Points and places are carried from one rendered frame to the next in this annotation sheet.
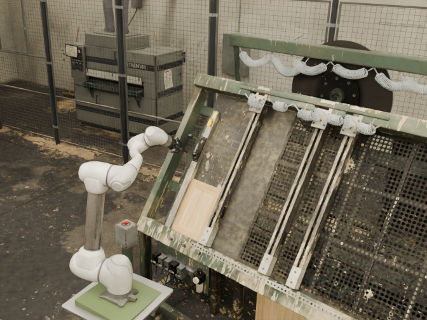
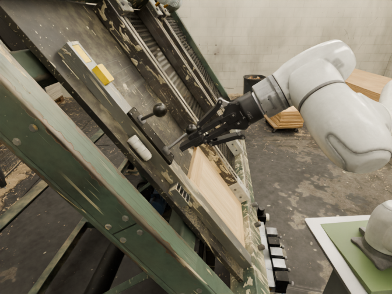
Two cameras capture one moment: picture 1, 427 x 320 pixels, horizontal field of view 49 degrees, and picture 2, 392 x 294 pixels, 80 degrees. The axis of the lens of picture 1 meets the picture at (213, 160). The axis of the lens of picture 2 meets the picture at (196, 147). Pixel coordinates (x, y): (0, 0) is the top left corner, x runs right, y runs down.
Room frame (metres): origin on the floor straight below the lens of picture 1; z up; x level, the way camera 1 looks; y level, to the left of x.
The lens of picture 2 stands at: (3.53, 0.71, 1.73)
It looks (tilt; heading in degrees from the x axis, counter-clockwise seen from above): 28 degrees down; 237
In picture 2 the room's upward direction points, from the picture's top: straight up
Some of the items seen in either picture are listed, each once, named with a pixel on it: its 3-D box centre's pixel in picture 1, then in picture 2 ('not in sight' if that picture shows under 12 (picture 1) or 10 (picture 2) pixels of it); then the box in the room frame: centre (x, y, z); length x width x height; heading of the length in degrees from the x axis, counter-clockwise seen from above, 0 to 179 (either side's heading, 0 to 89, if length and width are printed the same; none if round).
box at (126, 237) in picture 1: (126, 234); not in sight; (2.99, 0.63, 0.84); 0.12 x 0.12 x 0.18; 51
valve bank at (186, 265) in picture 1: (175, 271); (269, 251); (2.77, 0.24, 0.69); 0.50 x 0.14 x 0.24; 51
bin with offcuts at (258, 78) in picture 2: not in sight; (253, 91); (-0.43, -3.01, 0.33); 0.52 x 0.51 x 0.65; 61
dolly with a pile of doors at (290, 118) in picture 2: not in sight; (282, 116); (0.04, -1.78, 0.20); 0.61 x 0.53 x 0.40; 61
